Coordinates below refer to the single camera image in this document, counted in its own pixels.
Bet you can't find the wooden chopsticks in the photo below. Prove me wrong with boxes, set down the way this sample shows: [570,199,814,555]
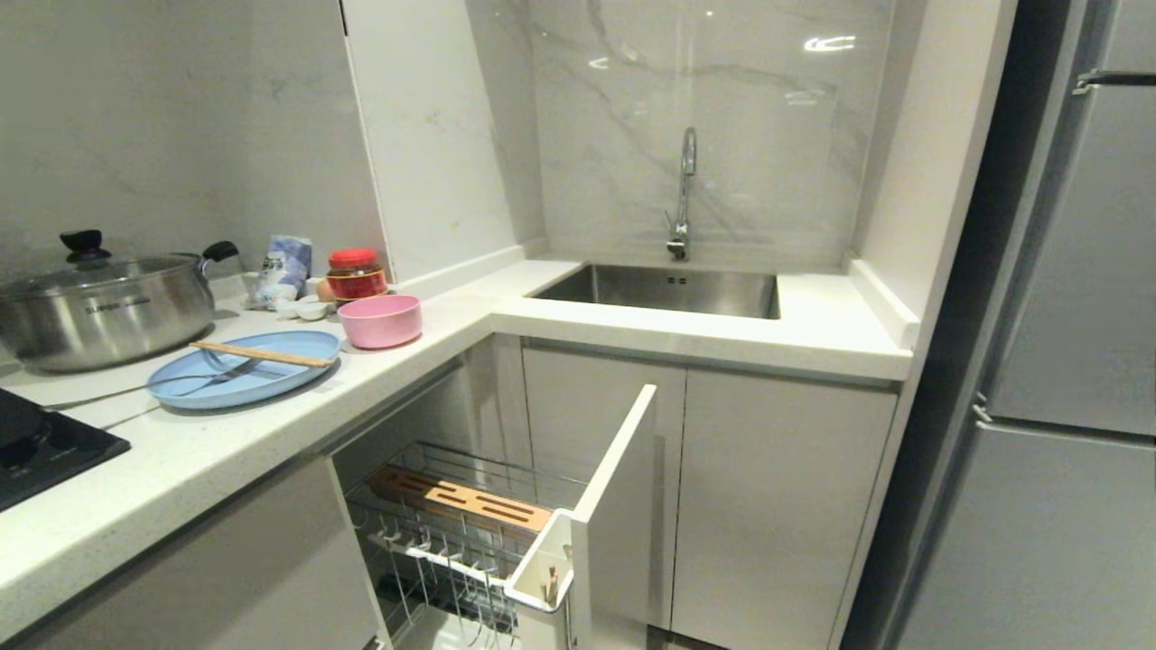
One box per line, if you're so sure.
[189,340,334,369]

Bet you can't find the metal fork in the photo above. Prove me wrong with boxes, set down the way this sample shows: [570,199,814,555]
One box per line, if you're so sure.
[147,357,265,395]

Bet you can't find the stainless steel sink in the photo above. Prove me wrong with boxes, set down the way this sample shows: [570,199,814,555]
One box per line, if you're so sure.
[528,263,781,320]

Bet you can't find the white cabinet door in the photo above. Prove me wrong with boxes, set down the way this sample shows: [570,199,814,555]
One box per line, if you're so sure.
[0,454,384,650]
[670,366,900,650]
[521,345,688,633]

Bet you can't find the black cooktop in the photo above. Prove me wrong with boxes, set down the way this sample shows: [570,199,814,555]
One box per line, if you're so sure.
[0,388,132,513]

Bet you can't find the pink bowl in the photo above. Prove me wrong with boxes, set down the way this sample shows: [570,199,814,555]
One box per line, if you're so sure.
[338,294,424,350]

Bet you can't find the blue white plastic bag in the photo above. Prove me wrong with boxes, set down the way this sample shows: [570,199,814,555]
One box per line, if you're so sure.
[254,236,313,306]

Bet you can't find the blue oval plate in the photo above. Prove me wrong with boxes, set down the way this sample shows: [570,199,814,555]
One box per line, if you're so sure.
[146,330,342,412]

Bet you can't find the red lidded sauce jar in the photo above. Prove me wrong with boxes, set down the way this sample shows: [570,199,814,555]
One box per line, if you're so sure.
[325,248,389,303]

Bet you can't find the silver refrigerator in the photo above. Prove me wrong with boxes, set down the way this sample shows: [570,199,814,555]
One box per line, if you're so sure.
[894,0,1156,650]

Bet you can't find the pull-out wire dish rack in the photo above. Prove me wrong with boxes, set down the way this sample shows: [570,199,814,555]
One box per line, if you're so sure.
[345,440,590,650]

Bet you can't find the white drawer front panel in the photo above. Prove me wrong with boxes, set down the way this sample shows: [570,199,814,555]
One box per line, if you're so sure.
[568,384,659,650]

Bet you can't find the glass pot lid black knob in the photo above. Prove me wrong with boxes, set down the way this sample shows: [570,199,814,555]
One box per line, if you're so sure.
[0,229,201,302]

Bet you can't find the stainless steel cooking pot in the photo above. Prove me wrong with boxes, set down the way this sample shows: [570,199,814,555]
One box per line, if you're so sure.
[0,240,240,374]

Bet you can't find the wooden knife block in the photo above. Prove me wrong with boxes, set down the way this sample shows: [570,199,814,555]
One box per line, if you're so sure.
[369,464,554,535]

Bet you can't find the chrome kitchen faucet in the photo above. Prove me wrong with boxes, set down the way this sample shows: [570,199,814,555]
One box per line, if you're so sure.
[665,126,700,263]

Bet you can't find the white utensil holder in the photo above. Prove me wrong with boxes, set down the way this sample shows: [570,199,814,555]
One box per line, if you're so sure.
[503,508,576,615]

